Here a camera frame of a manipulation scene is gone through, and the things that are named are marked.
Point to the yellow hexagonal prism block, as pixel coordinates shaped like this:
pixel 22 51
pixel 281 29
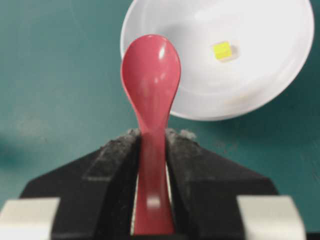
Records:
pixel 222 50

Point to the white round bowl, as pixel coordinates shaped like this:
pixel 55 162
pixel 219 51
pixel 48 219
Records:
pixel 270 42

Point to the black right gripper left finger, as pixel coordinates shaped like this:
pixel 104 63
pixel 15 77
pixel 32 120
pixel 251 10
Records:
pixel 96 191

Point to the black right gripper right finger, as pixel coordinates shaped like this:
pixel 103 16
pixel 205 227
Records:
pixel 204 187

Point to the red plastic spoon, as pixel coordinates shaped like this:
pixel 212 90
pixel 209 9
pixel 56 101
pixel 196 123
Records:
pixel 150 74

